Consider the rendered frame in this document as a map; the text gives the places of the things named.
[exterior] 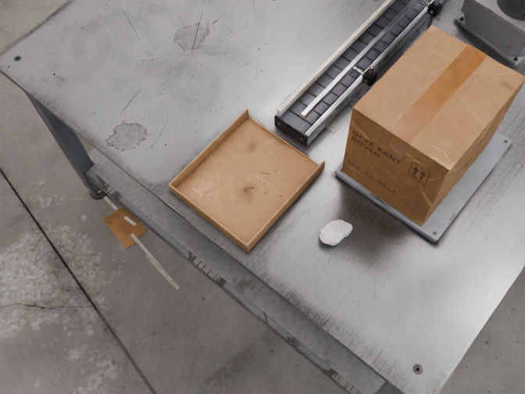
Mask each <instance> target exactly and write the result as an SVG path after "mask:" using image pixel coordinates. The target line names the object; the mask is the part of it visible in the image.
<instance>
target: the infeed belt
mask: <svg viewBox="0 0 525 394"><path fill-rule="evenodd" d="M411 1H412V0H395V1H394V2H393V3H392V4H391V5H390V6H389V7H388V8H387V9H386V10H385V11H384V12H383V13H382V14H381V15H380V16H379V17H378V18H377V19H376V20H375V21H374V22H373V23H372V24H371V25H370V26H369V27H368V28H367V29H366V30H365V31H364V32H363V33H362V34H361V35H360V36H359V37H358V38H357V39H356V40H355V41H354V42H353V43H352V44H351V45H350V46H349V47H348V48H347V49H346V50H345V51H344V52H343V53H342V54H341V55H340V56H339V57H338V58H337V59H336V60H335V61H334V63H333V64H332V65H331V66H330V67H329V68H328V69H327V70H326V71H325V72H324V73H323V74H322V75H321V76H320V77H319V78H318V79H317V80H316V81H315V82H314V83H313V84H312V85H311V86H310V87H309V88H308V89H307V90H306V91H305V92H304V93H303V94H302V95H301V96H300V97H299V98H298V99H297V100H296V101H295V102H294V103H293V104H292V105H291V106H290V107H289V108H288V109H287V110H286V111H285V112H284V113H283V114H282V115H281V116H279V117H278V119H280V120H282V121H283V122H285V123H286V124H287V125H288V126H290V127H292V128H293V129H295V130H296V131H297V132H299V133H300V134H302V135H304V134H305V133H306V132H307V130H308V129H309V128H310V127H311V126H312V125H313V124H314V123H315V122H316V121H317V120H318V119H319V118H320V117H321V116H322V115H323V114H324V113H325V112H326V111H327V110H328V109H329V108H330V107H331V106H332V105H333V104H334V103H335V102H336V101H337V100H338V99H339V98H340V96H341V95H342V94H343V93H344V92H345V91H346V90H347V89H348V88H349V87H350V86H351V85H352V84H353V83H354V82H355V81H356V80H357V78H358V77H359V76H360V74H359V73H356V72H355V71H354V70H352V71H351V72H350V73H349V74H348V75H347V76H346V77H345V78H344V79H343V80H342V81H341V82H340V83H339V84H338V85H337V86H336V87H335V88H334V89H333V90H332V91H331V92H330V93H329V95H328V96H327V97H326V98H325V99H324V100H323V101H322V102H321V103H320V104H319V105H318V106H317V107H316V108H315V109H314V110H313V111H312V112H311V113H310V114H309V115H308V116H307V117H306V118H305V119H303V118H301V113H302V112H303V111H304V110H305V109H306V108H307V107H308V106H309V105H310V104H311V103H312V102H313V101H314V99H315V98H316V97H317V96H318V95H319V94H320V93H321V92H322V91H323V90H324V89H325V88H326V87H327V86H328V85H329V84H330V83H331V82H332V81H333V80H334V79H335V78H336V77H337V76H338V75H339V74H340V73H341V72H342V71H343V70H344V69H345V68H346V67H347V66H348V64H349V63H350V62H351V61H352V60H353V59H354V58H355V57H356V56H357V55H358V54H359V53H360V52H361V51H362V50H363V49H364V48H365V47H366V46H367V45H368V44H369V43H370V42H371V41H372V40H373V39H374V38H375V37H376V36H377V35H378V34H379V33H380V32H381V31H382V30H383V29H384V28H385V27H386V26H387V25H388V24H389V23H390V22H391V21H392V20H393V19H394V18H395V17H396V16H397V15H398V14H399V13H400V12H401V11H402V10H403V9H404V8H405V7H406V6H407V5H408V4H409V3H410V2H411ZM425 8H426V6H424V5H422V4H420V3H418V2H417V3H416V4H415V5H414V6H413V7H412V8H411V9H410V10H409V11H408V12H407V13H406V14H405V15H404V16H403V18H402V19H401V20H400V21H399V22H398V23H397V24H396V25H395V26H394V27H393V28H392V29H391V30H390V31H389V32H388V33H387V34H386V35H385V36H384V37H383V38H382V39H381V40H380V41H379V43H378V44H377V45H376V46H375V47H374V48H373V49H372V50H371V51H370V52H369V53H368V54H367V55H366V56H365V57H364V58H363V59H362V60H361V61H360V62H359V63H358V64H357V65H356V67H358V68H359V69H361V70H363V71H365V70H366V69H367V68H368V67H369V66H370V65H371V64H372V63H373V62H374V60H375V59H376V58H377V57H378V56H379V55H380V54H381V53H382V52H383V51H384V50H385V49H386V48H387V47H388V46H389V45H390V44H391V43H392V42H393V40H395V39H396V38H397V36H399V35H400V33H401V32H403V31H404V29H406V28H407V26H408V25H409V24H410V23H411V22H412V21H413V20H414V19H415V18H416V17H417V16H418V15H419V14H420V13H421V12H422V11H423V10H424V9H425Z"/></svg>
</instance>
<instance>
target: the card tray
mask: <svg viewBox="0 0 525 394"><path fill-rule="evenodd" d="M324 166H325V160H324V161H323V162H322V163H321V164H318V163H317V162H315V161H314V160H312V159H310V158H309V157H308V156H306V155H305V154H304V153H302V152H300V151H299V150H297V149H296V148H295V147H293V146H292V145H290V144H289V143H287V142H286V141H285V140H283V139H282V138H280V137H278V136H277V135H276V134H274V133H273V132H272V131H270V130H268V129H267V128H265V127H264V126H263V125H262V124H260V123H258V122H257V121H255V120H253V119H252V118H251V117H250V116H249V115H248V108H247V109H245V110H244V111H243V112H242V113H241V114H240V115H239V116H238V117H237V118H236V119H235V120H234V121H233V122H232V123H231V124H230V125H229V126H228V127H227V128H226V129H225V130H224V131H223V132H222V133H220V134H219V135H218V136H217V137H216V138H215V139H214V140H213V141H212V142H211V143H210V144H209V145H208V146H207V147H206V148H205V149H204V150H203V151H202V152H201V153H200V154H199V155H198V156H197V157H196V158H194V159H193V160H192V161H191V162H190V163H189V164H188V165H187V166H186V167H185V168H184V169H183V170H182V171H181V172H180V173H179V174H178V175H177V176H176V177H175V178H174V179H173V180H172V181H171V182H170V183H169V184H168V185H169V188H170V191H171V192H172V193H173V194H174V195H175V196H176V197H178V198H179V199H180V200H182V201H183V202H185V203H186V204H187V205H188V206H190V207H191V208H192V209H193V210H194V211H195V212H197V213H198V214H200V215H201V216H202V217H204V218H205V219H206V220H207V221H208V222H209V223H211V224H212V225H213V226H215V227H216V228H217V229H219V230H220V231H222V232H223V233H224V234H225V235H226V236H227V237H228V238H230V239H231V240H232V241H234V242H235V243H237V244H238V245H239V246H240V247H242V248H243V249H244V250H245V251H246V252H249V251H250V250H251V248H252V247H253V246H254V245H255V244H256V243H257V242H258V241H259V240H260V238H261V237H262V236H264V234H265V233H266V232H267V231H268V230H269V229H270V228H271V227H272V226H273V225H274V223H275V222H276V221H277V220H278V219H279V218H280V217H281V216H282V214H283V213H284V212H285V211H286V210H287V209H288V208H289V207H290V206H291V204H292V203H293V202H294V201H295V200H296V199H297V198H298V197H299V196H300V195H301V194H302V193H303V192H304V191H305V190H306V188H307V187H308V186H309V185H310V184H311V183H312V182H313V181H314V179H315V178H316V177H317V176H318V175H319V174H320V173H321V172H322V171H323V169H324Z"/></svg>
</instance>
